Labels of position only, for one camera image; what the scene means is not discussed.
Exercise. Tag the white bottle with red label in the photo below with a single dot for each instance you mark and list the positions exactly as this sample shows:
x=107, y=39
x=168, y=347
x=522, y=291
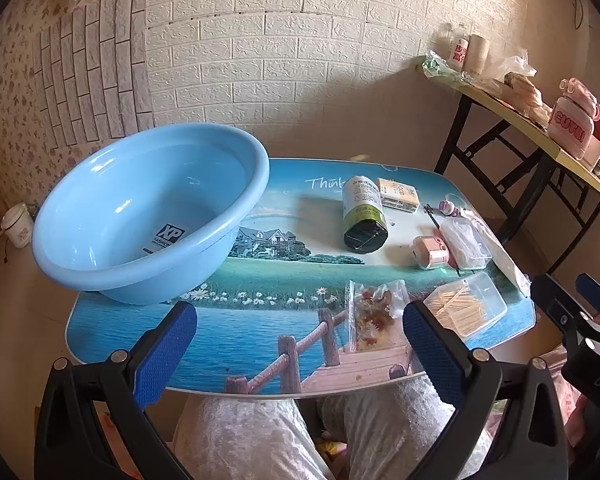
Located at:
x=459, y=52

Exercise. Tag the small pink case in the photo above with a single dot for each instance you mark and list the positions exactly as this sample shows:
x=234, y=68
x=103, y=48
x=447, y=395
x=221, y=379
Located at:
x=430, y=252

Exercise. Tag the scenery printed lap table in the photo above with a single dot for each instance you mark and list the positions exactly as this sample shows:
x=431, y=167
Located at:
x=280, y=320

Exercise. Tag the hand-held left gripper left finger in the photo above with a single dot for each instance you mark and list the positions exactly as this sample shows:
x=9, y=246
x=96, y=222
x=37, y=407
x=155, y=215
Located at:
x=167, y=350

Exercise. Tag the small pink white trinket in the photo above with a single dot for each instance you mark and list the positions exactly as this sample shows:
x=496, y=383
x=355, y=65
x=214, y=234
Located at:
x=448, y=206

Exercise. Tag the white cardboard box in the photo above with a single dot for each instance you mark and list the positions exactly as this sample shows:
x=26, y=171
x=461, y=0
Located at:
x=594, y=150

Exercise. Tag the wooden folding table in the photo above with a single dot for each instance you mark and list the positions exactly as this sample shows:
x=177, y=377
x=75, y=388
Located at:
x=572, y=162

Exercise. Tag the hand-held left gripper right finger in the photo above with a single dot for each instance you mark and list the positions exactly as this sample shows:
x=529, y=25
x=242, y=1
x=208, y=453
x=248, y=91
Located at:
x=430, y=350

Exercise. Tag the green white plastic bag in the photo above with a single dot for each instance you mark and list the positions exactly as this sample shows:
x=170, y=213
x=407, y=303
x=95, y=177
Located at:
x=437, y=67

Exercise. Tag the light blue plastic basin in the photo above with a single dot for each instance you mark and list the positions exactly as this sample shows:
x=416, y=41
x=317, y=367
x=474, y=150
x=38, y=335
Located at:
x=130, y=200

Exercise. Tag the pink lettered bag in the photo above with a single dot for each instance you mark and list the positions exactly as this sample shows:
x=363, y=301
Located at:
x=570, y=130

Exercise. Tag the black hair pin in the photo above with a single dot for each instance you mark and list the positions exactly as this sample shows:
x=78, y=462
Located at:
x=432, y=217

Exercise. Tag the clear plastic bag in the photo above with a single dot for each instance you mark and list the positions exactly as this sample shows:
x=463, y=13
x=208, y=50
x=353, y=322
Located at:
x=517, y=65

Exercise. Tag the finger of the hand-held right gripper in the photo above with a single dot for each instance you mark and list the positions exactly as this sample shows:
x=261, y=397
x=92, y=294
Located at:
x=555, y=300
x=597, y=295

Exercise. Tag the bag of round breads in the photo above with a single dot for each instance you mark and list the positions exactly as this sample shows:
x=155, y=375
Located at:
x=525, y=92

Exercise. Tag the white lidded cup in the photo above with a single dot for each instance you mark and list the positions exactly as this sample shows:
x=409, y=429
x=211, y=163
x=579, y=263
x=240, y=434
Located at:
x=17, y=225

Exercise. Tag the yellow white flat box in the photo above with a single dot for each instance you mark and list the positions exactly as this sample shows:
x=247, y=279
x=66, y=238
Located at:
x=397, y=194

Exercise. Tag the long white packet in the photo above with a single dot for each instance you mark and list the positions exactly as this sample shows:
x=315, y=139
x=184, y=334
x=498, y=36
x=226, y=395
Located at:
x=500, y=255

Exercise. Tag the clear toothpick box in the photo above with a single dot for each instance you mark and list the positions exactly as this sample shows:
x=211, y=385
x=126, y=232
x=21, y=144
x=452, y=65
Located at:
x=472, y=302

